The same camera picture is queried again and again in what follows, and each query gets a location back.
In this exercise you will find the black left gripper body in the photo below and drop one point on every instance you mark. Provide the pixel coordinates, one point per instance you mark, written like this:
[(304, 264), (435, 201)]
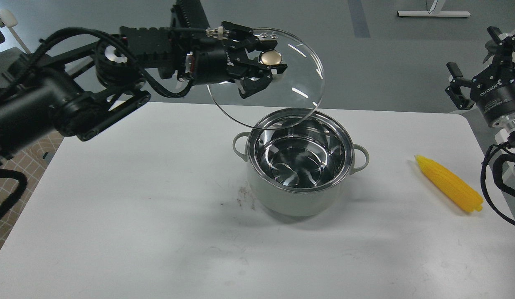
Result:
[(208, 56)]

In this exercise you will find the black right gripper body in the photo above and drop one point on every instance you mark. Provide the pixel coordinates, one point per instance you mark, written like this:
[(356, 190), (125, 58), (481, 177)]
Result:
[(493, 93)]

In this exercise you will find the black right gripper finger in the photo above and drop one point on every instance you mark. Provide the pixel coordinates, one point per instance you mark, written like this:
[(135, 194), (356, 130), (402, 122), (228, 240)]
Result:
[(456, 83), (501, 48)]

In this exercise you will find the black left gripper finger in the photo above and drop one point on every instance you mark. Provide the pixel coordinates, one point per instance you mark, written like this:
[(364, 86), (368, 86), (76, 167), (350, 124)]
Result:
[(262, 43), (257, 77)]

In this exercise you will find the glass pot lid gold knob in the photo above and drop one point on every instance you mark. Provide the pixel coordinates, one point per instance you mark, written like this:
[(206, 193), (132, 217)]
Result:
[(290, 99)]

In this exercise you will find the yellow toy corn cob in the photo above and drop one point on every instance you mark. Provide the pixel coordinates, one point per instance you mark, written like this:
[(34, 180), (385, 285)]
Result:
[(457, 190)]

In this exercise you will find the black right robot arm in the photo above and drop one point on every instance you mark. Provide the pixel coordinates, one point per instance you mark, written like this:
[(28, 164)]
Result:
[(497, 156)]

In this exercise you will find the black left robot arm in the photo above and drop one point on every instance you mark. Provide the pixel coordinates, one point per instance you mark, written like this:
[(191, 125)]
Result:
[(81, 81)]

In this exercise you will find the grey steel cooking pot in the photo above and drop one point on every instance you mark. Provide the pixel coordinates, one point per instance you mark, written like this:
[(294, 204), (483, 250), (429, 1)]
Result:
[(297, 160)]

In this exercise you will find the white desk foot bar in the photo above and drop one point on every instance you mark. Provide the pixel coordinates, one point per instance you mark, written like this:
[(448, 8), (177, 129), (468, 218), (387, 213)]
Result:
[(435, 10)]

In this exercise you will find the grey office chair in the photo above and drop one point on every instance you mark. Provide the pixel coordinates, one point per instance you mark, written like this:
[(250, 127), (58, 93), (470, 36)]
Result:
[(9, 21)]

